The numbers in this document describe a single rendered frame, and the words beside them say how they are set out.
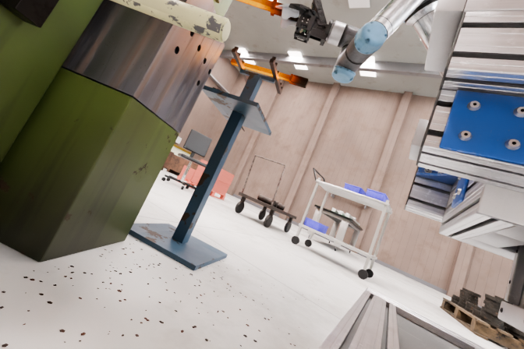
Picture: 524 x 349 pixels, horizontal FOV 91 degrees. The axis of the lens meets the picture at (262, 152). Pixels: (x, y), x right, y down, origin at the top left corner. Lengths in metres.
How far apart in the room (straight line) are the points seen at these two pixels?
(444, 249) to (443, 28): 10.43
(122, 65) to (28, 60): 0.20
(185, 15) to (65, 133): 0.48
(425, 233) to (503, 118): 10.39
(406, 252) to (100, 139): 10.38
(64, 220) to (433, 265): 10.49
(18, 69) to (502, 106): 0.92
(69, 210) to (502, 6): 0.91
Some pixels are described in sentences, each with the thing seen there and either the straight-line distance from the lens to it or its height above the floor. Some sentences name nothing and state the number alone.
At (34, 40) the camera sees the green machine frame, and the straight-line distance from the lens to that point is 0.85.
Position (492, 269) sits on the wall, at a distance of 11.03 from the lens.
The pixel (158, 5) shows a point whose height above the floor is 0.61.
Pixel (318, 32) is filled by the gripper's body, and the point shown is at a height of 0.95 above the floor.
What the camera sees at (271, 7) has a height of 0.98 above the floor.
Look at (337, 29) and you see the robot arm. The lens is 0.99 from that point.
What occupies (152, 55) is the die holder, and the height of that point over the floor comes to 0.60.
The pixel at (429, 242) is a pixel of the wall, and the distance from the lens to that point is 10.77.
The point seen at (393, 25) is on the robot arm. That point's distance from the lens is 0.90.
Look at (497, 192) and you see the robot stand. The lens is 0.49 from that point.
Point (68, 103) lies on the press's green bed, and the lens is 0.89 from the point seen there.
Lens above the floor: 0.35
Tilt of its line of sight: 10 degrees up
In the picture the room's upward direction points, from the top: 24 degrees clockwise
